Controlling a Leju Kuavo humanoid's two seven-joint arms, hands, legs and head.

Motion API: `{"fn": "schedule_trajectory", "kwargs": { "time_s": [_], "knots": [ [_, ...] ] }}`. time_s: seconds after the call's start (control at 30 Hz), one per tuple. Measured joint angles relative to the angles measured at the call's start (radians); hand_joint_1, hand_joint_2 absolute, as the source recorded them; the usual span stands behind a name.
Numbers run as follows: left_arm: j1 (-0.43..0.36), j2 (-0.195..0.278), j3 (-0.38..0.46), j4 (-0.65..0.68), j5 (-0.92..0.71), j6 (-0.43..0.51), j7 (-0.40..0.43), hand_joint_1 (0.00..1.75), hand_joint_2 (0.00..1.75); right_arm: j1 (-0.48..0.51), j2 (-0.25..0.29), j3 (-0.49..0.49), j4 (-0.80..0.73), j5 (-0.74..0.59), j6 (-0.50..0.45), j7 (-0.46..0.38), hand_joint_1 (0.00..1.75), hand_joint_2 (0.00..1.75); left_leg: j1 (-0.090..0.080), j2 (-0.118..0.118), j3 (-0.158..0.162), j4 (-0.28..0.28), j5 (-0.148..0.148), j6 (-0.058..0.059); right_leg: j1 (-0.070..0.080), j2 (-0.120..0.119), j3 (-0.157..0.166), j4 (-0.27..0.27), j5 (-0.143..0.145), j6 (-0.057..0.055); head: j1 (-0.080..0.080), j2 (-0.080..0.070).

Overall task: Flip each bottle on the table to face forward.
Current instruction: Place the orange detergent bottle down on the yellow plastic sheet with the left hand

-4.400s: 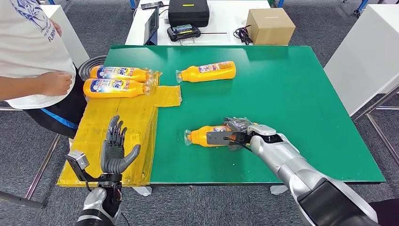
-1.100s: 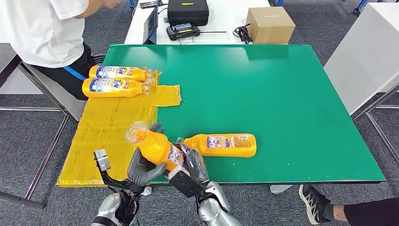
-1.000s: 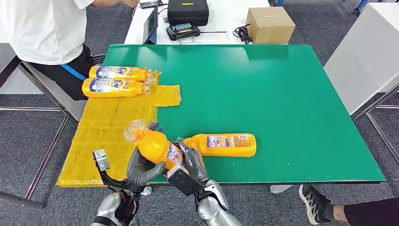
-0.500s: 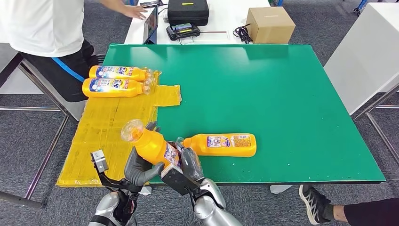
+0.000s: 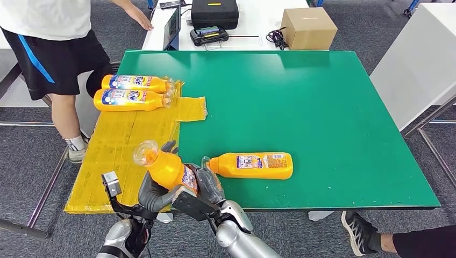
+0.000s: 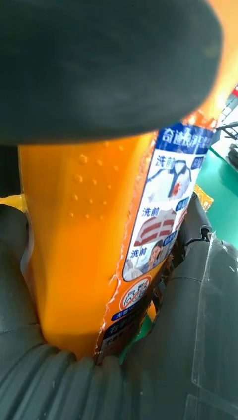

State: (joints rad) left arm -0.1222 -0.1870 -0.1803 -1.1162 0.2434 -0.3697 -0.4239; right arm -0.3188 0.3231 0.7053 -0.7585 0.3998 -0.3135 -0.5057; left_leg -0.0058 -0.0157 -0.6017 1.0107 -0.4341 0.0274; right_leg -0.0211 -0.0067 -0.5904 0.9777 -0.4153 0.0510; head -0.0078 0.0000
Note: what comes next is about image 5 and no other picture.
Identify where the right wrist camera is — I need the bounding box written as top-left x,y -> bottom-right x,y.
172,187 -> 219,222

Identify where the yellow plastic sheet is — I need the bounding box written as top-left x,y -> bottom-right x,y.
64,80 -> 208,215

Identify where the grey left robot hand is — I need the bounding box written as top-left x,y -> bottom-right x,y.
138,140 -> 187,213

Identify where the white table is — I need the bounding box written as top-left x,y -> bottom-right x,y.
141,0 -> 329,52

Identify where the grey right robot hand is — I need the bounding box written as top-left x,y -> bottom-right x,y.
194,165 -> 227,208

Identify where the black handheld controller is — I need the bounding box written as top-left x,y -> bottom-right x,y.
189,26 -> 230,47

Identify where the black carrying case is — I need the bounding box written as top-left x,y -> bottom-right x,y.
190,0 -> 240,31

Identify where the steel table frame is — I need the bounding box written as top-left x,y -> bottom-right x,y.
0,64 -> 70,240
402,93 -> 456,189

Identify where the person's left hand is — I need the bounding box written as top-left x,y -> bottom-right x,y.
124,5 -> 154,32

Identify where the orange detergent bottle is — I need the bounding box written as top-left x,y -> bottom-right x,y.
94,89 -> 178,112
132,140 -> 200,197
201,152 -> 294,181
101,74 -> 176,95

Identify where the cardboard box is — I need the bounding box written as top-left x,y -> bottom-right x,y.
280,7 -> 338,51

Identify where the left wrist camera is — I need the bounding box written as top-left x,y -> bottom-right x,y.
101,171 -> 158,221

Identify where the black cable bundle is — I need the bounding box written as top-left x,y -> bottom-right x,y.
266,27 -> 290,51

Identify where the black phone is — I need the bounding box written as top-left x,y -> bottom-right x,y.
159,0 -> 187,10

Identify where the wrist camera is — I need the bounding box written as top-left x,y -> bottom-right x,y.
101,171 -> 158,221
172,187 -> 219,222

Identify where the blue metal rack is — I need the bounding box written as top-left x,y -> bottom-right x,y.
403,0 -> 422,17

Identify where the dark tablet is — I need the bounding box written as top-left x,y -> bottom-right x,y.
163,7 -> 181,52

